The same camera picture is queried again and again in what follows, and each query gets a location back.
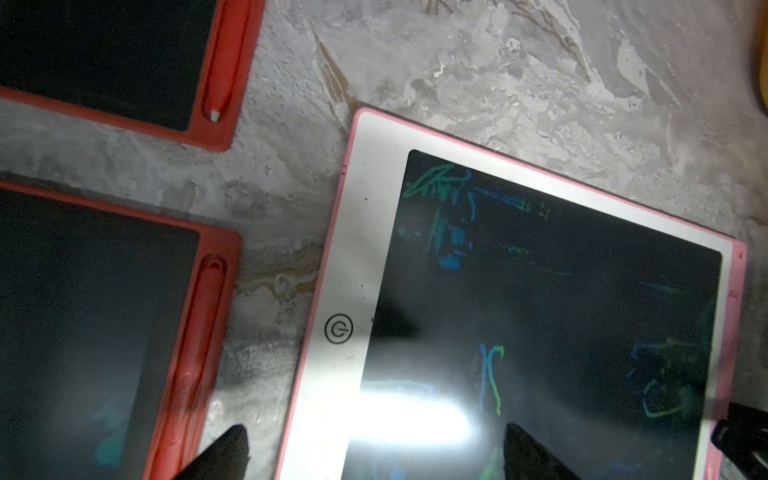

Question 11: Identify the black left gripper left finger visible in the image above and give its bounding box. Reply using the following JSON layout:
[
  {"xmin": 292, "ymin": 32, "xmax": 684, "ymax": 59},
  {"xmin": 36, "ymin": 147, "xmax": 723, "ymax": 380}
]
[{"xmin": 174, "ymin": 424, "xmax": 250, "ymax": 480}]

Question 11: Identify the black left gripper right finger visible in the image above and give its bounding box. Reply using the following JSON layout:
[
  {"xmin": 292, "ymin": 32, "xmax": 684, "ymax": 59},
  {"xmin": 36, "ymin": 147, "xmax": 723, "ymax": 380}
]
[{"xmin": 502, "ymin": 424, "xmax": 579, "ymax": 480}]

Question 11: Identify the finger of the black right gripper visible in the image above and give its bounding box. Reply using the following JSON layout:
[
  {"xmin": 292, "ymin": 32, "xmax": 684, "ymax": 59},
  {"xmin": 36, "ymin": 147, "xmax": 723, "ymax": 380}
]
[{"xmin": 711, "ymin": 402, "xmax": 768, "ymax": 480}]

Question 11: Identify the red writing tablet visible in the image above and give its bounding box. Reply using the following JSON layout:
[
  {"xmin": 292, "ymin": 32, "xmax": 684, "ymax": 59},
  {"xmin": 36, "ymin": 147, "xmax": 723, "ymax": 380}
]
[
  {"xmin": 1, "ymin": 182, "xmax": 241, "ymax": 479},
  {"xmin": 1, "ymin": 0, "xmax": 265, "ymax": 152}
]

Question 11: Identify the yellow plastic storage tray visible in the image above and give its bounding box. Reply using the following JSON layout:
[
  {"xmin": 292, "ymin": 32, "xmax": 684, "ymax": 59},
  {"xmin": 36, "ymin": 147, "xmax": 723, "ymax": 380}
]
[{"xmin": 753, "ymin": 0, "xmax": 767, "ymax": 111}]

